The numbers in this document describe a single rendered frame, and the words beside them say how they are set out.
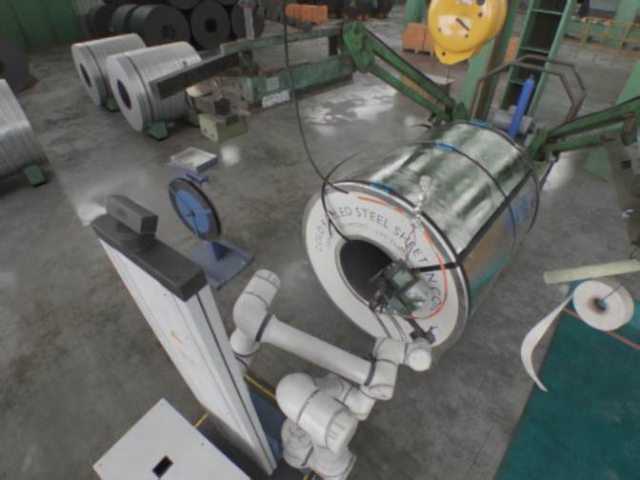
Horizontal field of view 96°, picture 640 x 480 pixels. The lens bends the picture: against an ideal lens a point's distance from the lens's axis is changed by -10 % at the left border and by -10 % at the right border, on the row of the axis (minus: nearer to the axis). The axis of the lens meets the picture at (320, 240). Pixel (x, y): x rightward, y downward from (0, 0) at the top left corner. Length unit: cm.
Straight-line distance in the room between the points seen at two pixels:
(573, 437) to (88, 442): 314
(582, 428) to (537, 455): 41
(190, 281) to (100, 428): 216
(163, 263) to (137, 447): 103
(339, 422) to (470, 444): 159
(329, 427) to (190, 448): 69
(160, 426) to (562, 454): 232
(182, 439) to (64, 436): 142
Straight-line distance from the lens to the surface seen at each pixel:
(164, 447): 154
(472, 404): 258
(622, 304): 123
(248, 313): 122
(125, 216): 70
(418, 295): 161
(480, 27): 106
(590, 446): 286
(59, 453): 280
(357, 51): 204
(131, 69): 593
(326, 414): 98
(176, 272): 65
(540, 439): 269
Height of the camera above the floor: 221
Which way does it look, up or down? 41 degrees down
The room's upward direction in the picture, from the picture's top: straight up
